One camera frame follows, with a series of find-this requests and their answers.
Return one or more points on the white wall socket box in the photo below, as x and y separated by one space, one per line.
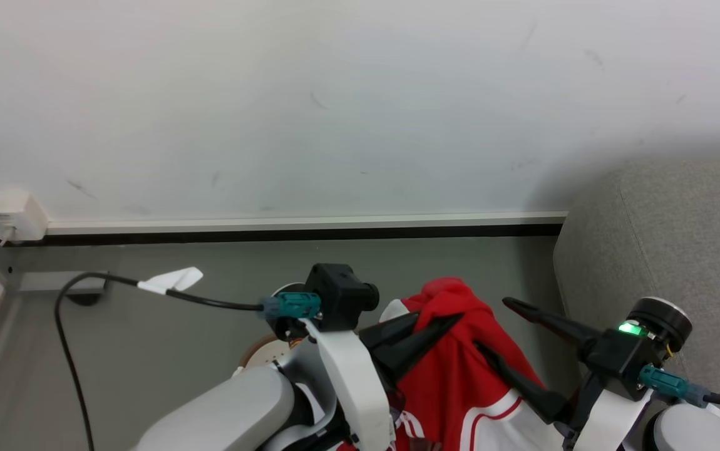
12 214

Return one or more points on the grey floor outlet plate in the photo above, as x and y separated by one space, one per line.
53 282

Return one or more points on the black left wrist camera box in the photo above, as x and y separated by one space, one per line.
341 297

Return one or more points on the white baseboard strip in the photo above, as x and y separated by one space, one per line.
303 222

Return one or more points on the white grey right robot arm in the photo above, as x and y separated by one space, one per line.
704 432

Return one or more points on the red and white garment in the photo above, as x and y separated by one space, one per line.
454 382

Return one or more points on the grey fabric sofa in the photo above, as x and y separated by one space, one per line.
679 238

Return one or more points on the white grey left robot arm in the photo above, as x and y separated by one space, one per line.
235 407

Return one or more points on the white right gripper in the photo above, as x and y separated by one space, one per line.
610 423

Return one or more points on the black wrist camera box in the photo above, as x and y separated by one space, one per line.
620 363
341 297

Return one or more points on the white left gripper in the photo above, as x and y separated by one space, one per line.
350 376

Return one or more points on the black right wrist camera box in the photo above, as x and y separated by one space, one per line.
620 363

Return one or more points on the white tape label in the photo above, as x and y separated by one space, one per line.
171 280

